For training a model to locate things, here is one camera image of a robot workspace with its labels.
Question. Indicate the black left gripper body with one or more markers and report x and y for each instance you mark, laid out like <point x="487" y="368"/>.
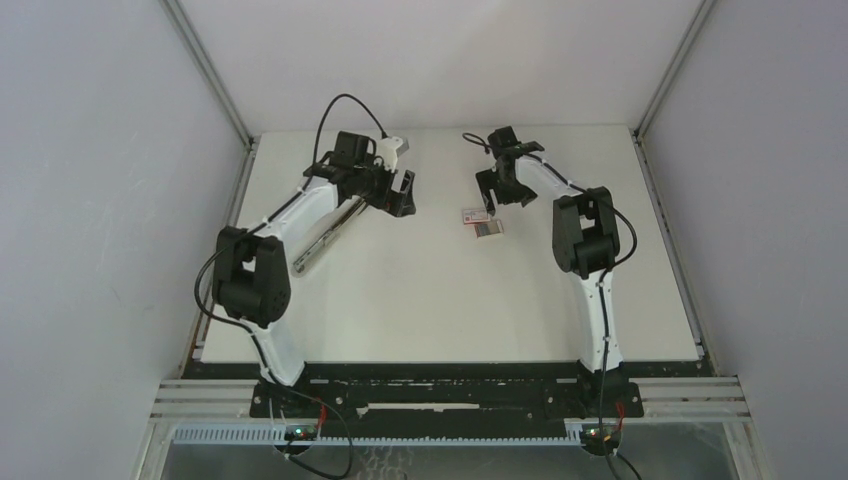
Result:
<point x="374" y="184"/>

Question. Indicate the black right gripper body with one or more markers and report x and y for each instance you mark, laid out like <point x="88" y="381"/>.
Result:
<point x="513" y="192"/>

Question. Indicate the red white staple box sleeve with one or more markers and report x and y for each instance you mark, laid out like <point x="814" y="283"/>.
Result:
<point x="473" y="216"/>

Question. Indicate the red staple box tray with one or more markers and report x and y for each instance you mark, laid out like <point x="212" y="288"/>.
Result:
<point x="488" y="229"/>

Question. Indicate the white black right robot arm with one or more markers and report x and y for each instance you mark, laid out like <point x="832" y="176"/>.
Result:
<point x="590" y="237"/>

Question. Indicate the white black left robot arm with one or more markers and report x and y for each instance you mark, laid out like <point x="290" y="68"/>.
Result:
<point x="250" y="267"/>

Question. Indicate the aluminium frame rail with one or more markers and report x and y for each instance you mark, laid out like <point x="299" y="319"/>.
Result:
<point x="218" y="411"/>

